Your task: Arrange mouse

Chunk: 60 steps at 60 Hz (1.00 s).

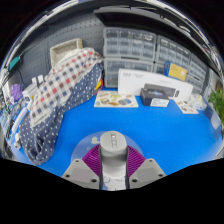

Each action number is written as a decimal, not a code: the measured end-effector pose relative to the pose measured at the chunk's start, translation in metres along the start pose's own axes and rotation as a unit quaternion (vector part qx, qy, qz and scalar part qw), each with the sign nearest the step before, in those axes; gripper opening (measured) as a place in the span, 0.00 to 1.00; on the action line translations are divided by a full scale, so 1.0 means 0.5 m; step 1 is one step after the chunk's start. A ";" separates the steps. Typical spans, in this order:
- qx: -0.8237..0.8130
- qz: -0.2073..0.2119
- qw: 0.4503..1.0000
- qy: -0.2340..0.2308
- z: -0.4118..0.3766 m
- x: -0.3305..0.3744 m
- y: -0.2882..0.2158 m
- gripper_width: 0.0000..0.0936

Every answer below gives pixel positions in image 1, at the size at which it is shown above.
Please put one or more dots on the green plant in white pot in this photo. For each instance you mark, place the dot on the green plant in white pot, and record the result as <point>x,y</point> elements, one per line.
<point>218,105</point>

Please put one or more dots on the white power strip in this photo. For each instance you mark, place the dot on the white power strip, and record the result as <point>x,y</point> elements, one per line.
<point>20,120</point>

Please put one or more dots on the grey pegboard panel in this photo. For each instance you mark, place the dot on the grey pegboard panel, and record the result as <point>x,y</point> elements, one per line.
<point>40,36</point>

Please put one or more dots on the white computer mouse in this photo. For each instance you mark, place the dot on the white computer mouse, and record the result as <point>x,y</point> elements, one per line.
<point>113,156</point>

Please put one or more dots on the red blue checked cloth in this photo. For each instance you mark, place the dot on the red blue checked cloth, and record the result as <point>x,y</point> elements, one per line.
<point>63,81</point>

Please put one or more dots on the dark wall shelf unit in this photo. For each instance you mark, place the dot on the dark wall shelf unit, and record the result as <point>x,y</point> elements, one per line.
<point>140,20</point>

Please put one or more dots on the purple crumpled cloth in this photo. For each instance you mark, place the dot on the purple crumpled cloth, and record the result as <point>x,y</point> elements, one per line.
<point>16,93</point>

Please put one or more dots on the long white keyboard box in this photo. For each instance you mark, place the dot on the long white keyboard box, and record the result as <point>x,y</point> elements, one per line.
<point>133,81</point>

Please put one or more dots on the white woven basket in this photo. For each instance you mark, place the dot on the white woven basket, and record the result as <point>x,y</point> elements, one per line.
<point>65,48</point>

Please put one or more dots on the white and blue carton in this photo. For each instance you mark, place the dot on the white and blue carton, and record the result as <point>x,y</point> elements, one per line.
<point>197,101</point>

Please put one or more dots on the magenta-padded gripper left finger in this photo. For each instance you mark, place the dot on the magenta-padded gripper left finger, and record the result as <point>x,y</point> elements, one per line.
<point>80,171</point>

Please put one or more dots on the printed picture card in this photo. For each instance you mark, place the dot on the printed picture card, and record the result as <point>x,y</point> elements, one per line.
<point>186,107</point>
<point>116,99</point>

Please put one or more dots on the navy polka dot cloth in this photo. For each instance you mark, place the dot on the navy polka dot cloth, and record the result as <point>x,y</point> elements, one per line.
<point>43,136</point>

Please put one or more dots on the small black box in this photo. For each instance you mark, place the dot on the small black box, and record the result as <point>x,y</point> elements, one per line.
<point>154,95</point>

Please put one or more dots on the yellow flat box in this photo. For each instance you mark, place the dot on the yellow flat box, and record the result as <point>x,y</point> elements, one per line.
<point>176,71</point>

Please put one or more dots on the large blue desk mat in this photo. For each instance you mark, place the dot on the large blue desk mat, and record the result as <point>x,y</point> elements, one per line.
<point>166,133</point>

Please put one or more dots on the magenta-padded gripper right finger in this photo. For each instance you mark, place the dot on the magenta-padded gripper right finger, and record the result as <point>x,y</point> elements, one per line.
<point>146,171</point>

